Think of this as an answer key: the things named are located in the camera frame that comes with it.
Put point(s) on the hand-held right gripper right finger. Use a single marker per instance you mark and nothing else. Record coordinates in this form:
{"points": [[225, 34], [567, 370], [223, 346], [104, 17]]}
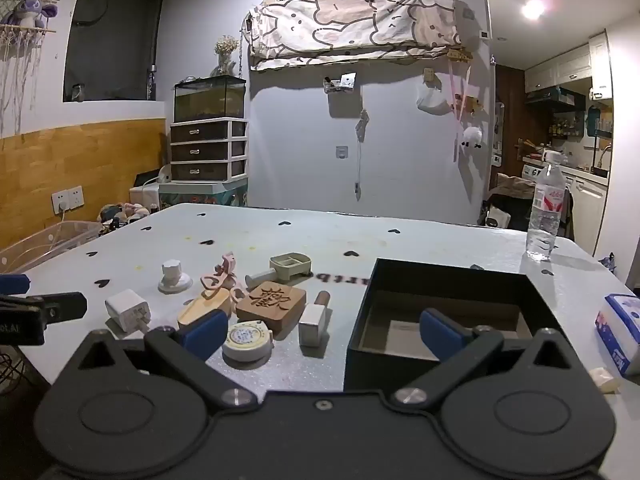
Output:
{"points": [[440, 332]]}

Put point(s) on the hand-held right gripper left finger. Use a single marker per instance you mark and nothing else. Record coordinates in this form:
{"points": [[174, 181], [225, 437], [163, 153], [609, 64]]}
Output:
{"points": [[205, 334]]}

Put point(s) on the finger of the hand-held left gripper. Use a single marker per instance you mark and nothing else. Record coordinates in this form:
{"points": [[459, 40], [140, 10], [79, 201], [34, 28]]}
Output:
{"points": [[55, 306], [12, 283]]}

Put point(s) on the light wooden paddle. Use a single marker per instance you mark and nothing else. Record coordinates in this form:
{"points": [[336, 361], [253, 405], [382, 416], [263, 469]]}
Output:
{"points": [[205, 309]]}

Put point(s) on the round tape measure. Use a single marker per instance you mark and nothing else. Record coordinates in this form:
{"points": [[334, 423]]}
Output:
{"points": [[247, 342]]}

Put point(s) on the black cardboard box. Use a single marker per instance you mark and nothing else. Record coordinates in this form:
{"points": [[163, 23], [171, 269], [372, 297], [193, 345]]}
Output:
{"points": [[380, 345]]}

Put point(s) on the white suction hook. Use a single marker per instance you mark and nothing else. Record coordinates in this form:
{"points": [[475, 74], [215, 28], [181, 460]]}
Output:
{"points": [[175, 280]]}

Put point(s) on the white charger plug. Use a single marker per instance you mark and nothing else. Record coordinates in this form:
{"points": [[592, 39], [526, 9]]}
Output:
{"points": [[124, 307]]}

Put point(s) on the carved wooden block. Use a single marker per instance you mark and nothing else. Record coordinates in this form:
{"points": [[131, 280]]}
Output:
{"points": [[270, 305]]}

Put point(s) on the white rectangular block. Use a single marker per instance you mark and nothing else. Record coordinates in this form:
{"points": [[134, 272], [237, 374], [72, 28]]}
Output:
{"points": [[314, 327]]}

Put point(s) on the pale green plastic tray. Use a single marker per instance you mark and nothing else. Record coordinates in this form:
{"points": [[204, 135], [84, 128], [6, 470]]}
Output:
{"points": [[290, 264]]}

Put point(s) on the clear plastic storage bin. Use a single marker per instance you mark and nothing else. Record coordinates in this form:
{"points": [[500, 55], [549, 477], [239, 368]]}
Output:
{"points": [[45, 245]]}

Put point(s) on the pile of plush toys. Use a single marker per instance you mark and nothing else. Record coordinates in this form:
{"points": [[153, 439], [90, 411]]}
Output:
{"points": [[122, 212]]}

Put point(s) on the teal patterned cabinet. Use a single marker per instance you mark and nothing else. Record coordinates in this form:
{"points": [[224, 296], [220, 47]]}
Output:
{"points": [[205, 194]]}

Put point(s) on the white storage box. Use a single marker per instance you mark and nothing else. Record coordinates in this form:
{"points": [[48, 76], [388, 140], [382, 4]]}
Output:
{"points": [[144, 197]]}

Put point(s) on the chair with brown jacket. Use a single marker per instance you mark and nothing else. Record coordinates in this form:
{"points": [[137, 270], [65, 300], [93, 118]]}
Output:
{"points": [[515, 190]]}

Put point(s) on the clear water bottle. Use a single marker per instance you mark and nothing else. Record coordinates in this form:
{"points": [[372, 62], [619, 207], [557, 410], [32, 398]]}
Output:
{"points": [[545, 210]]}

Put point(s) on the crumpled white plastic wrapper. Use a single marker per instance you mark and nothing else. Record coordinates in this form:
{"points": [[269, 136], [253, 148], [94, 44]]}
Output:
{"points": [[605, 381]]}

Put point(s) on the blue white tissue pack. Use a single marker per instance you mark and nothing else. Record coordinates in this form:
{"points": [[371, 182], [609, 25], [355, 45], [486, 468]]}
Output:
{"points": [[620, 330]]}

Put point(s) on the white drawer unit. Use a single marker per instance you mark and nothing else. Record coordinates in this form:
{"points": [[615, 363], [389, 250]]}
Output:
{"points": [[207, 152]]}

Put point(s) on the white washing machine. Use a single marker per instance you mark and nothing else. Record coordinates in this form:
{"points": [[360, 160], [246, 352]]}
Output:
{"points": [[535, 172]]}

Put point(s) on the white sheep plush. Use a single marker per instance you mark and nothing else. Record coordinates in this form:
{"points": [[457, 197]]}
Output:
{"points": [[471, 137]]}

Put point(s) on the wooden peg holder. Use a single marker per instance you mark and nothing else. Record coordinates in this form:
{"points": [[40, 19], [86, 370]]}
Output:
{"points": [[470, 105]]}

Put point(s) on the white hanging bag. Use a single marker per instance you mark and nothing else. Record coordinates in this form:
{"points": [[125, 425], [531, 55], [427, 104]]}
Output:
{"points": [[432, 101]]}

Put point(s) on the glass fish tank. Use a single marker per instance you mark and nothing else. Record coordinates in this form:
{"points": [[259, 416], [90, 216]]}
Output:
{"points": [[210, 100]]}

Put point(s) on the pink ribbons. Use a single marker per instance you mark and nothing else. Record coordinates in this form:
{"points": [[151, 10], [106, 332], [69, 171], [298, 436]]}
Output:
{"points": [[456, 90]]}

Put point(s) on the purple plush toy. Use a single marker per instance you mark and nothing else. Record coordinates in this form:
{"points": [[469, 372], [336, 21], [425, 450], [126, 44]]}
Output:
{"points": [[30, 10]]}

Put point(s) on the dried flower vase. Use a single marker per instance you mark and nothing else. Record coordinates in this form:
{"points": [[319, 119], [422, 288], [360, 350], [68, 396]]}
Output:
{"points": [[226, 52]]}

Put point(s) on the cartoon printed cloth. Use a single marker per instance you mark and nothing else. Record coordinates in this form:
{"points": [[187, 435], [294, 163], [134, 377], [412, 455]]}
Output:
{"points": [[350, 20]]}

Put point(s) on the ceiling light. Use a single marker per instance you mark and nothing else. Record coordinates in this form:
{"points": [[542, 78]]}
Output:
{"points": [[532, 7]]}

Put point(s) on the white wall power outlet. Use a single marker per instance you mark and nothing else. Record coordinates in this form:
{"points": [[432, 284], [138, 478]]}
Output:
{"points": [[67, 198]]}

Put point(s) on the square adhesive wall hook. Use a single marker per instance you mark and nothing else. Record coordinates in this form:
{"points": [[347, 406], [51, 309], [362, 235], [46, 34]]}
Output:
{"points": [[341, 152]]}

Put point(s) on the white macrame wall hanging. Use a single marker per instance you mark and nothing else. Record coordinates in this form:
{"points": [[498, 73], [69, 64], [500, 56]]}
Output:
{"points": [[15, 60]]}

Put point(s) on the wooden wall plaque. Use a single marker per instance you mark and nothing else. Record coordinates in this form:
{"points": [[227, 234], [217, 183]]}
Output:
{"points": [[460, 55]]}

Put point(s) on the white kitchen wall cabinets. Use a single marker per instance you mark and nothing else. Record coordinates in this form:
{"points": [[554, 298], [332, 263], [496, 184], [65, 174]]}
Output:
{"points": [[560, 67]]}

